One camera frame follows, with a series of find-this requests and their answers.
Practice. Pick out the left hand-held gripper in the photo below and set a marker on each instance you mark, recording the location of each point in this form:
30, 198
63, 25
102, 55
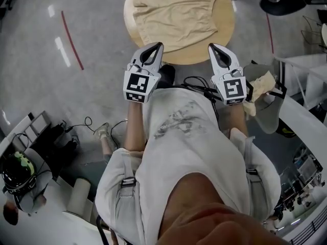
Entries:
138, 84

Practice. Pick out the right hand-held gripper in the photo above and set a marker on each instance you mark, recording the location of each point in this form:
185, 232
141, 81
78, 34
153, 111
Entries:
233, 89

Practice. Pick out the beige cloth garment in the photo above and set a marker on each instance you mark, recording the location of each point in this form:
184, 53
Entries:
176, 16

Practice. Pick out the person's left forearm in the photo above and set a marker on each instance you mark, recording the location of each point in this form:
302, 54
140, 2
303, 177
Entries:
135, 126

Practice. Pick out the person's right forearm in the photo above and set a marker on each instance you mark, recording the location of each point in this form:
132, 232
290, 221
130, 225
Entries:
238, 121

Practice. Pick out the person's black shorts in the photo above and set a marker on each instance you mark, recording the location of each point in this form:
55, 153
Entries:
167, 75

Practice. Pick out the round wooden table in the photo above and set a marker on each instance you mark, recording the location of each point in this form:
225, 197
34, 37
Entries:
222, 34

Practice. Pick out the crumpled beige cloth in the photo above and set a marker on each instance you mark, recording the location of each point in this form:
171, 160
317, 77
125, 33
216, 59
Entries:
263, 82

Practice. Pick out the grey chair with black arms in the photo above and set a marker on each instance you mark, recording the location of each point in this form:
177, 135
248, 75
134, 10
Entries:
268, 119

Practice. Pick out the person's white sneaker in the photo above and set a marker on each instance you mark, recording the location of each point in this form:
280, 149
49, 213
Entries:
101, 131

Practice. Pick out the white curved structure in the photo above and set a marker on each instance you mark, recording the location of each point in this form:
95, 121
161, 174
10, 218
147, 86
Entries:
301, 111

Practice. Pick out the black and yellow bag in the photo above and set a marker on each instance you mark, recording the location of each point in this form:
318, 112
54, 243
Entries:
287, 131

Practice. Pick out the person's left leg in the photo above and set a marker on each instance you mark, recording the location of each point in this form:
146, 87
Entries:
108, 149

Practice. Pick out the person's white shirt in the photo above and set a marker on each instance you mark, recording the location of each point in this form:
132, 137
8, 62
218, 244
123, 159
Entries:
184, 157

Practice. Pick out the white cubby shelf unit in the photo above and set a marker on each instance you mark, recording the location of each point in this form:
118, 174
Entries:
38, 122

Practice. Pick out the person's neck and chin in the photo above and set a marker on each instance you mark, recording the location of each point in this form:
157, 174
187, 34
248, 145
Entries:
204, 213

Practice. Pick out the white paper roll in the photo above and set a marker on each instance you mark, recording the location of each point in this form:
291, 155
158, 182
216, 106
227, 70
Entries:
79, 195

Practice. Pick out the white curved counter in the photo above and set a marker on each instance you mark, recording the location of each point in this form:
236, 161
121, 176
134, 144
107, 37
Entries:
58, 195

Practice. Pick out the black shell backpack green patches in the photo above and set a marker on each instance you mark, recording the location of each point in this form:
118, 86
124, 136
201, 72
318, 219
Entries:
18, 170

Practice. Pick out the black metal railing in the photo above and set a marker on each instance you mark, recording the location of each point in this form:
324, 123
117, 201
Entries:
306, 231

